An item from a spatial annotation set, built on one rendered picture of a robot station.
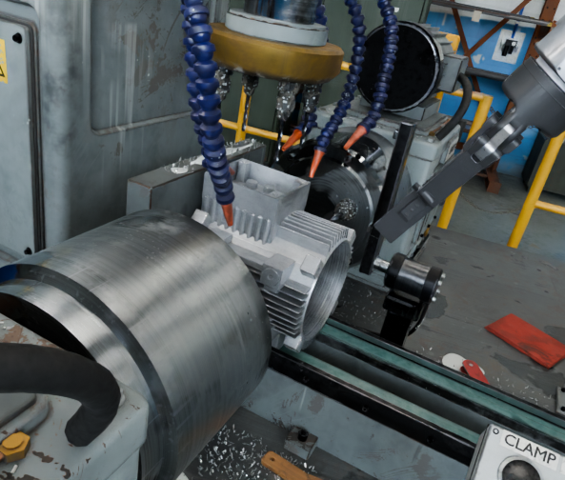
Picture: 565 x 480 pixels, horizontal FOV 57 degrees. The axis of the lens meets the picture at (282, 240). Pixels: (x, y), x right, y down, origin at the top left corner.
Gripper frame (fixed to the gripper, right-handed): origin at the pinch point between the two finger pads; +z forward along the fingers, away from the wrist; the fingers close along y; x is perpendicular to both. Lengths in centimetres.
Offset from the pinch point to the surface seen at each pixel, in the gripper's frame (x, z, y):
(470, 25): -71, 26, -503
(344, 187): -9.1, 15.6, -26.7
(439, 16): -97, 39, -498
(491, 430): 18.6, 1.3, 16.1
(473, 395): 26.8, 15.3, -10.3
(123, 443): -2.5, 6.3, 40.0
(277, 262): -6.0, 16.4, 2.3
